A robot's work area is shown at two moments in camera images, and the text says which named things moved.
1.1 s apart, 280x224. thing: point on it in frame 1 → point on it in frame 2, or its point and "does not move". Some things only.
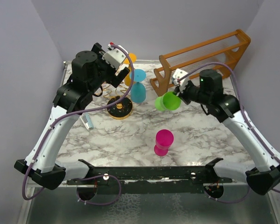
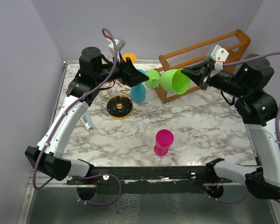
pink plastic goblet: [164, 138] does not move
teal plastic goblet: [138, 94] does not move
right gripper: [176, 91] → [199, 74]
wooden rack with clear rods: [221, 53] does not move
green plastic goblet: [168, 101] → [174, 80]
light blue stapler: [87, 120] does not move
